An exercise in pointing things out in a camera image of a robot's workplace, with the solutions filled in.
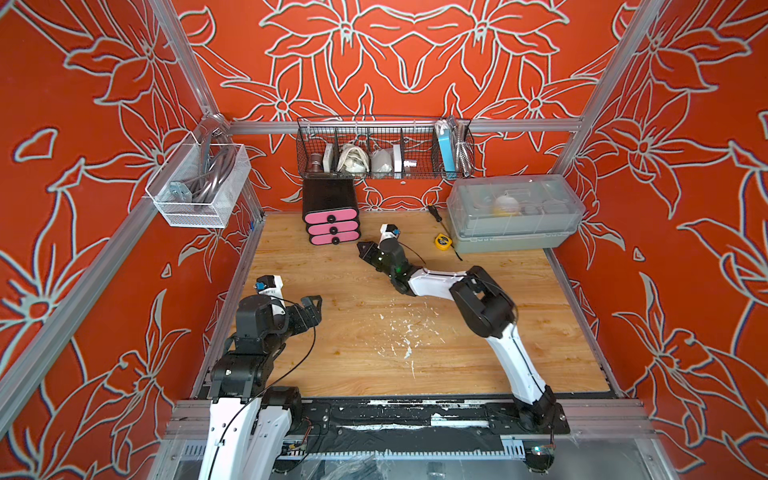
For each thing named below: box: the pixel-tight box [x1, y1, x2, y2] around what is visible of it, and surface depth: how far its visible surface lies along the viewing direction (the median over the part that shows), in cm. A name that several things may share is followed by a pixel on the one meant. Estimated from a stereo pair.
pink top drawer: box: [303, 208, 359, 225], surface depth 100 cm
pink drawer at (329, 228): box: [307, 221, 360, 235], surface depth 105 cm
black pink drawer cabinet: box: [302, 178, 361, 245], surface depth 104 cm
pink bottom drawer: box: [309, 231, 362, 246], surface depth 109 cm
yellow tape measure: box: [435, 234, 452, 251], surface depth 110 cm
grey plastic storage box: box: [446, 174, 586, 254], surface depth 100 cm
